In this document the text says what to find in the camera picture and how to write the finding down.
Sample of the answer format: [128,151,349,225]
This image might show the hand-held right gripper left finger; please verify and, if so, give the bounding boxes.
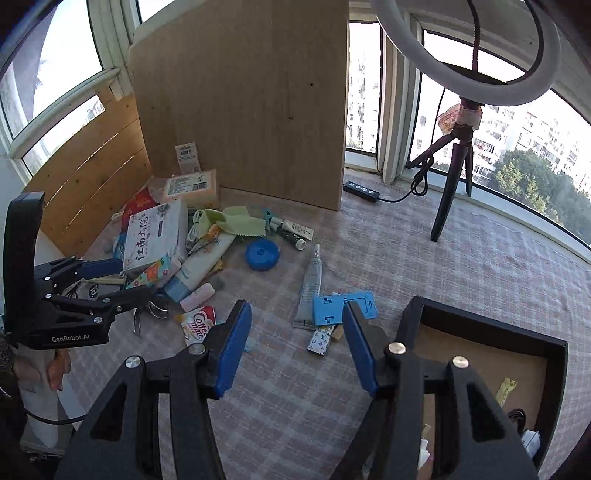
[54,299,253,480]

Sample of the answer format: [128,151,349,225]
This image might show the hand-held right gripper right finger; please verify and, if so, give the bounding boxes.
[330,302,539,480]

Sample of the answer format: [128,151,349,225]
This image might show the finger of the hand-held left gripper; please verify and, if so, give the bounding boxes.
[51,285,155,324]
[55,257,124,291]

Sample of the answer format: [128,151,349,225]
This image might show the small silver metal clamp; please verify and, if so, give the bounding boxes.
[131,295,171,335]

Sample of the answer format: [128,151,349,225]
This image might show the white printed box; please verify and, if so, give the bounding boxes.
[121,200,188,273]

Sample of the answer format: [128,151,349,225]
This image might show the grey glue tube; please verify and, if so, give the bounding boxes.
[293,244,324,329]

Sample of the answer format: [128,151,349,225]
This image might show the white blue sunscreen bottle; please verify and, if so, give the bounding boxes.
[164,231,236,303]

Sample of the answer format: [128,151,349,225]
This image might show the black rectangular tray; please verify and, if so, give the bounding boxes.
[396,295,568,472]

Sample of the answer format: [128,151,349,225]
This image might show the light green cloth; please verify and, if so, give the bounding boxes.
[203,206,269,241]

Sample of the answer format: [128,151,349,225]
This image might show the long yellow packet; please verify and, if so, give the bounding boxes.
[496,377,518,408]

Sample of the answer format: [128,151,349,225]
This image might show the person's left hand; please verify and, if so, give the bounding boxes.
[13,348,72,393]

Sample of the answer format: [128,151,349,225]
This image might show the grey sachet with logo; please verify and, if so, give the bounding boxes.
[65,279,123,301]

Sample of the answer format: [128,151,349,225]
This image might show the teal fruit print tube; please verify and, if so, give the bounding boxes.
[126,254,172,289]

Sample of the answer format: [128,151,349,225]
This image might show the small blue patterned packet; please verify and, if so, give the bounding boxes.
[306,327,337,357]

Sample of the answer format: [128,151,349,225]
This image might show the white orange creamer sachet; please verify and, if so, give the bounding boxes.
[179,306,218,348]

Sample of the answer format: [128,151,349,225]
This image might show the blue plastic phone stand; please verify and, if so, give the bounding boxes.
[313,292,377,328]

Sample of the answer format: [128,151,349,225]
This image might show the red packet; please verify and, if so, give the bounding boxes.
[122,187,160,217]

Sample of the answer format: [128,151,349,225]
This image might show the wooden plank panel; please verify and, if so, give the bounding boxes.
[23,88,153,257]

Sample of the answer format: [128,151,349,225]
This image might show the blue round tape measure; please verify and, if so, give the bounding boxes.
[246,239,282,271]

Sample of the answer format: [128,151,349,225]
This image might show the floral paper packet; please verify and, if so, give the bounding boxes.
[187,224,222,254]

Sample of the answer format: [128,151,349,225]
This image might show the pink plaid cloth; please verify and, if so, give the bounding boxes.
[69,185,591,480]

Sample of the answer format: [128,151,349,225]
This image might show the orange soap pack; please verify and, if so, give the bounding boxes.
[163,169,220,209]

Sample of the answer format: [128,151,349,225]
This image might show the small dark green tube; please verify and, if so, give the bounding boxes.
[277,231,308,251]

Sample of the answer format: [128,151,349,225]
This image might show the small white tube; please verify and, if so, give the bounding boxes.
[270,218,315,241]

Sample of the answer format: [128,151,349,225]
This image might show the small hang card packet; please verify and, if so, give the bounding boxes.
[175,142,202,175]

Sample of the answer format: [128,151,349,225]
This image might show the black tripod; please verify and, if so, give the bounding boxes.
[406,99,483,243]

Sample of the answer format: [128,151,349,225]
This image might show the light wooden board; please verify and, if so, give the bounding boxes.
[128,0,350,212]

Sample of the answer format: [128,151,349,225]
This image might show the white cable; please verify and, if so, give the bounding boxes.
[187,210,206,245]

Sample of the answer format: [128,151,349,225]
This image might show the black cable with controller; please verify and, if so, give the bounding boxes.
[343,88,446,204]

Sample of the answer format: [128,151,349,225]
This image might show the white window frame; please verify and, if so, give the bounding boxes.
[0,0,591,259]

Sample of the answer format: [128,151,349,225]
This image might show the white ring light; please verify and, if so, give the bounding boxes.
[372,0,561,107]

